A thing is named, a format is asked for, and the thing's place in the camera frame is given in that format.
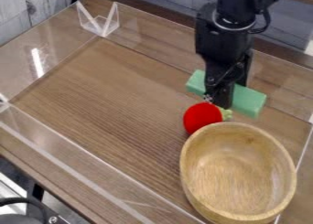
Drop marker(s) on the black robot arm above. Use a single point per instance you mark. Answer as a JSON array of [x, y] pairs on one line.
[[258, 7]]

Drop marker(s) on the clear acrylic corner bracket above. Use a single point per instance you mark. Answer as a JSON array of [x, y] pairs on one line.
[[100, 25]]

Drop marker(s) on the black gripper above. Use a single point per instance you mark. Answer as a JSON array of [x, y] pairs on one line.
[[223, 46]]

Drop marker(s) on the brown wooden bowl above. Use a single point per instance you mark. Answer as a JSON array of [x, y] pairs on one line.
[[237, 174]]

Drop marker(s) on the clear acrylic barrier wall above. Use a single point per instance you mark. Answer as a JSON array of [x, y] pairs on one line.
[[91, 185]]

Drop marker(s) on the black table leg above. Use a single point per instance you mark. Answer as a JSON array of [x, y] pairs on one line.
[[35, 191]]

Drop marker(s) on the green rectangular block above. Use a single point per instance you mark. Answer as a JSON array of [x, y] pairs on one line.
[[247, 100]]

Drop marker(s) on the red plush strawberry toy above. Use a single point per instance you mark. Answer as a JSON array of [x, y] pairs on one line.
[[203, 114]]

